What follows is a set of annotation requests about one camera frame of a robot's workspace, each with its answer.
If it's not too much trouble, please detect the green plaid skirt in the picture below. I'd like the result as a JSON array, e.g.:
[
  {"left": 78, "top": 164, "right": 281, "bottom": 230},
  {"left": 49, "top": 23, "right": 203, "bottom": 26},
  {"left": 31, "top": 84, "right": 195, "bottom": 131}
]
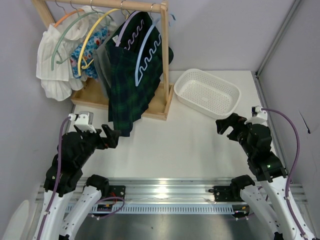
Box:
[{"left": 106, "top": 12, "right": 163, "bottom": 137}]

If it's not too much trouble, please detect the purple plastic hanger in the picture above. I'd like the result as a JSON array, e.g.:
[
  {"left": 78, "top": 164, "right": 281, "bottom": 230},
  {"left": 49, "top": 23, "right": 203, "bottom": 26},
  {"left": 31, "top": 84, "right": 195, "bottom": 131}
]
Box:
[{"left": 115, "top": 10, "right": 145, "bottom": 51}]

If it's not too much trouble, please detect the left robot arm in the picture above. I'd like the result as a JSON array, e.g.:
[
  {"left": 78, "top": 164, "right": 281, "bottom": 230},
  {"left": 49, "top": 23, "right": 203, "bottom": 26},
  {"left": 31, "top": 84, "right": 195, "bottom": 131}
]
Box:
[{"left": 33, "top": 124, "right": 121, "bottom": 240}]

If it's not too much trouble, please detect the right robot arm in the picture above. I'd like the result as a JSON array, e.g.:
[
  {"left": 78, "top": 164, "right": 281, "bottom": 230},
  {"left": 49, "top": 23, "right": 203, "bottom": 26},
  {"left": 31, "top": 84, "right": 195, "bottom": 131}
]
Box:
[{"left": 215, "top": 109, "right": 317, "bottom": 240}]

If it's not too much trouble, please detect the light blue plastic hanger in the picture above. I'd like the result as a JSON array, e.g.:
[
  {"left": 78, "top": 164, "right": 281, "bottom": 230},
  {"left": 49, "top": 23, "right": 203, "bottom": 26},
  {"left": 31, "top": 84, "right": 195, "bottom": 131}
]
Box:
[{"left": 134, "top": 17, "right": 162, "bottom": 87}]

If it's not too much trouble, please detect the yellow plastic hanger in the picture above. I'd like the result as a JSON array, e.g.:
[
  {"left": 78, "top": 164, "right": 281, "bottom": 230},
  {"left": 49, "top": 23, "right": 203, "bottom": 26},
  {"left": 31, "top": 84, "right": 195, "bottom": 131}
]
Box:
[{"left": 72, "top": 2, "right": 123, "bottom": 78}]

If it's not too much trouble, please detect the grey skirt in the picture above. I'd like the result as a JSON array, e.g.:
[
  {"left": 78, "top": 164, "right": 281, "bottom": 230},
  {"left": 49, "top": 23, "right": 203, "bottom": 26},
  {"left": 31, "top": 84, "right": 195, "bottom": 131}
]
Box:
[{"left": 93, "top": 44, "right": 112, "bottom": 99}]

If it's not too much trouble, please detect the green plastic hanger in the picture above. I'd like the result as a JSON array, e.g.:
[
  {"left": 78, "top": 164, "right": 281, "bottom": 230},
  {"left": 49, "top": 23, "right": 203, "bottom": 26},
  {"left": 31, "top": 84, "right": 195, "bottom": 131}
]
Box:
[{"left": 51, "top": 0, "right": 112, "bottom": 72}]

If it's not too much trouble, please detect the orange plastic hanger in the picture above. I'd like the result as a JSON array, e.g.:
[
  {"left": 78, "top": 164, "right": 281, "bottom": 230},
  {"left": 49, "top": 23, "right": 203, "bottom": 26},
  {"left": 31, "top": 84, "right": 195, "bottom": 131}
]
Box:
[{"left": 53, "top": 0, "right": 84, "bottom": 28}]

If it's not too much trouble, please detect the white plastic basket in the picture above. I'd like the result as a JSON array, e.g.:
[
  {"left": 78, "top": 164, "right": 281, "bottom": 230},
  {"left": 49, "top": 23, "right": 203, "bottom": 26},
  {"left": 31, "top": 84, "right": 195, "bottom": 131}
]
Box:
[{"left": 174, "top": 68, "right": 242, "bottom": 120}]

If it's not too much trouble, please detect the wooden clothes rack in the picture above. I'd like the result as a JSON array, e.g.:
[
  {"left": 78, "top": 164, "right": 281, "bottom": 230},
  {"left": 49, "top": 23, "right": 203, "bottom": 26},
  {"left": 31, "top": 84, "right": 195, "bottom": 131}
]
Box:
[{"left": 31, "top": 0, "right": 174, "bottom": 121}]

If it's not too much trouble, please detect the blue floral garment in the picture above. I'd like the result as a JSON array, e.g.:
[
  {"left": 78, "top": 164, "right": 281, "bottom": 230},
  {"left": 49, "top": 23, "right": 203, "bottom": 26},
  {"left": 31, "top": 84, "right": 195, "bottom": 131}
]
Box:
[{"left": 69, "top": 26, "right": 110, "bottom": 79}]

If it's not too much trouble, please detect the white pleated garment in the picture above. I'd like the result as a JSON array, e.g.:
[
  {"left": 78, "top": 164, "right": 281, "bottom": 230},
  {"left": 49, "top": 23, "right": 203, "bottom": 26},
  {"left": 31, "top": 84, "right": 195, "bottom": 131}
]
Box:
[{"left": 36, "top": 5, "right": 117, "bottom": 101}]

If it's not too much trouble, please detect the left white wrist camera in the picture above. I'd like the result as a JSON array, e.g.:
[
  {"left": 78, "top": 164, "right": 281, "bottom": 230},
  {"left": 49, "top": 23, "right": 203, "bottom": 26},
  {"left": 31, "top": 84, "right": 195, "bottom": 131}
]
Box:
[{"left": 68, "top": 111, "right": 97, "bottom": 133}]

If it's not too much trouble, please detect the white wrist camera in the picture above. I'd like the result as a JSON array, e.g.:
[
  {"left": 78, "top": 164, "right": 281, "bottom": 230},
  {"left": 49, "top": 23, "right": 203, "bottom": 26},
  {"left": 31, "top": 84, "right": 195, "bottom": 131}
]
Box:
[
  {"left": 68, "top": 111, "right": 97, "bottom": 133},
  {"left": 244, "top": 105, "right": 268, "bottom": 125}
]

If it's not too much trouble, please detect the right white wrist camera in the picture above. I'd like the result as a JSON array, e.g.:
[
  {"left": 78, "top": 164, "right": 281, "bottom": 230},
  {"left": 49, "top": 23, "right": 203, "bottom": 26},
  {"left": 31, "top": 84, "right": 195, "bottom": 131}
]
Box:
[{"left": 244, "top": 105, "right": 268, "bottom": 125}]

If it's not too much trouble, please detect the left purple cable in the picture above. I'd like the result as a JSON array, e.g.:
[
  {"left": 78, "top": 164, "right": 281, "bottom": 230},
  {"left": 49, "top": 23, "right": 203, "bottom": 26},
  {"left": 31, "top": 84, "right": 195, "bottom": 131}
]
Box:
[{"left": 37, "top": 116, "right": 126, "bottom": 240}]

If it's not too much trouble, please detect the aluminium mounting rail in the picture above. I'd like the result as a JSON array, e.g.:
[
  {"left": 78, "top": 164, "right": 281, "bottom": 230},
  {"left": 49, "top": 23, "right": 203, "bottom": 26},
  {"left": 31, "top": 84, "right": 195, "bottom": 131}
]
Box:
[{"left": 34, "top": 177, "right": 305, "bottom": 205}]

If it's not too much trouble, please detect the white slotted cable duct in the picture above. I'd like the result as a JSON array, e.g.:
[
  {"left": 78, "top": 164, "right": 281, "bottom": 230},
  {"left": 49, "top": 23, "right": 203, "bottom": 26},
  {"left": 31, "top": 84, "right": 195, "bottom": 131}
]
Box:
[{"left": 64, "top": 203, "right": 251, "bottom": 215}]

